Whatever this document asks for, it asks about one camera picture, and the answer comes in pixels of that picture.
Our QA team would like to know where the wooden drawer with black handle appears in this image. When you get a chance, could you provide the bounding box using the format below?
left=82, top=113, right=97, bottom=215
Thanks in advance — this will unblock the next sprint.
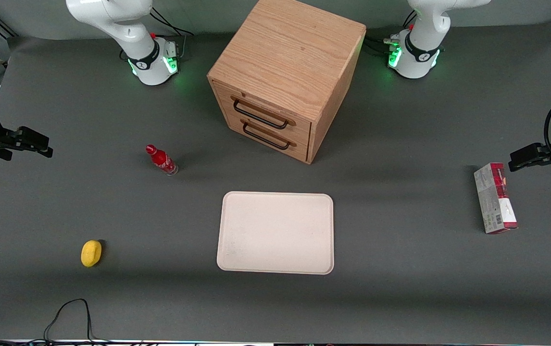
left=213, top=82, right=313, bottom=145
left=222, top=107, right=311, bottom=164

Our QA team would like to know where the oak wooden drawer cabinet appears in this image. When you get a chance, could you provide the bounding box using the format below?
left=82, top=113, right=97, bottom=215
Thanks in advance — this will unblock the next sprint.
left=207, top=0, right=367, bottom=165

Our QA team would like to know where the grey and red carton box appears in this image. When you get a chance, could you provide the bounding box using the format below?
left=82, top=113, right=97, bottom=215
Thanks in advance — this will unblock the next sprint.
left=474, top=162, right=519, bottom=235

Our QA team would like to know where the yellow lemon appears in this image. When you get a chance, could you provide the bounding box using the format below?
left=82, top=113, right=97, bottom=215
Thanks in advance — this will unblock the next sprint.
left=81, top=240, right=103, bottom=268

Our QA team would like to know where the red cola bottle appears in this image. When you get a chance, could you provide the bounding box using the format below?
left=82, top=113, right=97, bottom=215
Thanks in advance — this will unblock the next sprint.
left=145, top=144, right=179, bottom=176

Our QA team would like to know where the beige plastic tray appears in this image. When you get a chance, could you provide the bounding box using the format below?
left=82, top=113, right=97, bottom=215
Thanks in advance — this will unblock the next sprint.
left=216, top=191, right=335, bottom=275

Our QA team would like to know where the aluminium frame bar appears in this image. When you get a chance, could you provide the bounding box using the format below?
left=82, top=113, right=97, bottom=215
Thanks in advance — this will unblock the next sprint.
left=0, top=18, right=19, bottom=40

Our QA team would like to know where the thin black floor cable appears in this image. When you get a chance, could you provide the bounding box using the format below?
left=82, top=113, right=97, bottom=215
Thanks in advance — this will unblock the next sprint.
left=0, top=298, right=113, bottom=346

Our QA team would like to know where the black right base cable bundle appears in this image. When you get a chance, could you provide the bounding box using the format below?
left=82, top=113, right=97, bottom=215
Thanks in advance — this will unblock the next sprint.
left=150, top=7, right=194, bottom=61

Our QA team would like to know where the black base cable bundle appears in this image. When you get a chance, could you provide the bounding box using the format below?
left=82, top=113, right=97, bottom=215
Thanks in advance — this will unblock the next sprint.
left=150, top=7, right=194, bottom=61
left=362, top=10, right=418, bottom=56

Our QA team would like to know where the black left base cable bundle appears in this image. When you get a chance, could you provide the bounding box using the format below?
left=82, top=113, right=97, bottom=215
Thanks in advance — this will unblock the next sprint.
left=362, top=10, right=418, bottom=56

